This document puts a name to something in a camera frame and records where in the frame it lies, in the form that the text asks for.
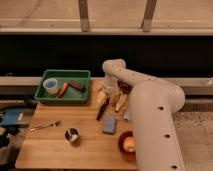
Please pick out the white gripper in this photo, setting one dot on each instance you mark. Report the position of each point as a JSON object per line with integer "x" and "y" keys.
{"x": 109, "y": 85}

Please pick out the black dish brush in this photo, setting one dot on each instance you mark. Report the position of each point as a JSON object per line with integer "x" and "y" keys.
{"x": 102, "y": 109}

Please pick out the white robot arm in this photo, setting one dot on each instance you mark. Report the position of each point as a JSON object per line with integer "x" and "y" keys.
{"x": 152, "y": 101}

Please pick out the small metal cup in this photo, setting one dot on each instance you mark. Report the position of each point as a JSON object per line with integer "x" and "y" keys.
{"x": 72, "y": 135}

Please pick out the translucent blue plastic cup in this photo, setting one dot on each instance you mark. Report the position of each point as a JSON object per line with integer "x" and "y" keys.
{"x": 51, "y": 86}

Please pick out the grey crumpled cloth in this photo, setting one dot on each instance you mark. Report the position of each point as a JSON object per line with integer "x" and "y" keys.
{"x": 126, "y": 116}

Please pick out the blue sponge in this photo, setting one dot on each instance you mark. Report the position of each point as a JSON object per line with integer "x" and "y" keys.
{"x": 109, "y": 126}

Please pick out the brown rectangular block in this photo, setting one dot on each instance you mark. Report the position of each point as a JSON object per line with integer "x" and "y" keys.
{"x": 75, "y": 84}

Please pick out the yellow fruit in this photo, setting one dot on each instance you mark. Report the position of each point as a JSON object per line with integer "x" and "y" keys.
{"x": 129, "y": 145}

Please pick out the orange carrot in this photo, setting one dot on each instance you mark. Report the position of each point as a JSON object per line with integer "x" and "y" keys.
{"x": 62, "y": 90}

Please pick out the green plastic tray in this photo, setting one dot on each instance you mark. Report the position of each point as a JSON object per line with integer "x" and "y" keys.
{"x": 72, "y": 87}

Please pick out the red bowl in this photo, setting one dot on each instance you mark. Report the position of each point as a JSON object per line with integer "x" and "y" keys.
{"x": 126, "y": 155}

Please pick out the metal fork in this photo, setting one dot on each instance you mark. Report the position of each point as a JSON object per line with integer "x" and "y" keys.
{"x": 55, "y": 124}

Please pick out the blue box on floor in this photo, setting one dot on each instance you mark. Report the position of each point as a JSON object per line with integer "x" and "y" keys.
{"x": 12, "y": 117}

